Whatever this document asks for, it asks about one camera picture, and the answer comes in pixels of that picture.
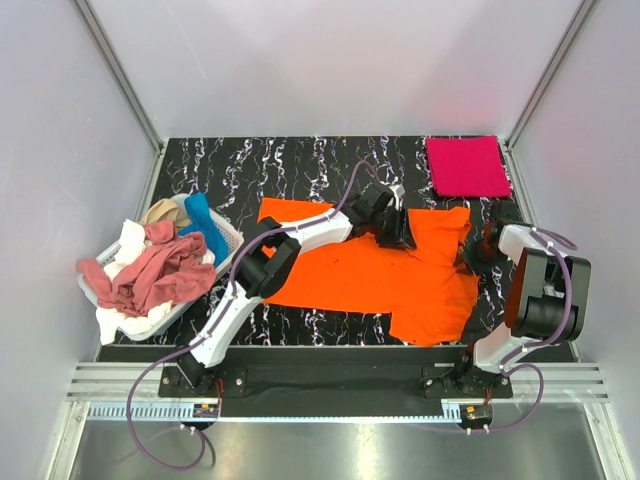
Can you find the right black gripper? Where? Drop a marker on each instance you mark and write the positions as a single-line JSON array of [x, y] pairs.
[[486, 247]]

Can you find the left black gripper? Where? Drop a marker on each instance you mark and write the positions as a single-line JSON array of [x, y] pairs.
[[396, 228]]

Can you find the orange t shirt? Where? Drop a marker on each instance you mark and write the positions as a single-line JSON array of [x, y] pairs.
[[428, 292]]

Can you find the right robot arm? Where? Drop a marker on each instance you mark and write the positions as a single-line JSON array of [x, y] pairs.
[[545, 305]]

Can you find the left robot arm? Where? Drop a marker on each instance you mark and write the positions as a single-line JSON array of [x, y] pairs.
[[263, 263]]

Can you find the folded magenta t shirt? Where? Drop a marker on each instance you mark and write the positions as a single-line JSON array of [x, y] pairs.
[[467, 167]]

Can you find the blue t shirt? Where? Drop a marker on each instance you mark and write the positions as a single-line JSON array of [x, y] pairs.
[[198, 211]]

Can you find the dusty pink t shirt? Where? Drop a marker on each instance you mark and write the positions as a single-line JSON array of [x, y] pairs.
[[170, 269]]

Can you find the beige t shirt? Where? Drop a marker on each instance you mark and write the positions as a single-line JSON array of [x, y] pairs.
[[166, 209]]

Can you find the white laundry basket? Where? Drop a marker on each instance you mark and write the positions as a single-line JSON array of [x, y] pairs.
[[231, 236]]

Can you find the white t shirt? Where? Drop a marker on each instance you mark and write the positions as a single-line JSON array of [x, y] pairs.
[[109, 319]]

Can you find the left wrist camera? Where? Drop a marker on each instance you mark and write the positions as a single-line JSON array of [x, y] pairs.
[[398, 192]]

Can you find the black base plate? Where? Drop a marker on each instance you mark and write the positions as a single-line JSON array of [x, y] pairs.
[[332, 383]]

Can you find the slotted cable duct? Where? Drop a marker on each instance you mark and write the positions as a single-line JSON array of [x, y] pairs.
[[154, 411]]

